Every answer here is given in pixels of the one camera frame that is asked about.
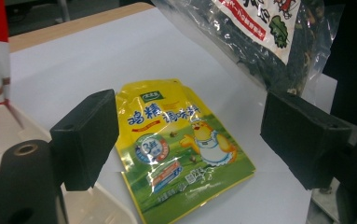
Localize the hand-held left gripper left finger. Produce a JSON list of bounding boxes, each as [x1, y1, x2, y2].
[[49, 89, 120, 192]]

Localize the yellow green seasoning pouch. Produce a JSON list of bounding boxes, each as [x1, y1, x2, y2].
[[115, 77, 257, 224]]

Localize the clear bag of dried seaweed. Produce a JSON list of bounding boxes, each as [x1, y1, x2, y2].
[[151, 0, 346, 96]]

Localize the metal stand leg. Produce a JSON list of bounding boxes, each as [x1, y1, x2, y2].
[[56, 0, 72, 22]]

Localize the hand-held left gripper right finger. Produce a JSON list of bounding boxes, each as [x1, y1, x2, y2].
[[260, 90, 353, 191]]

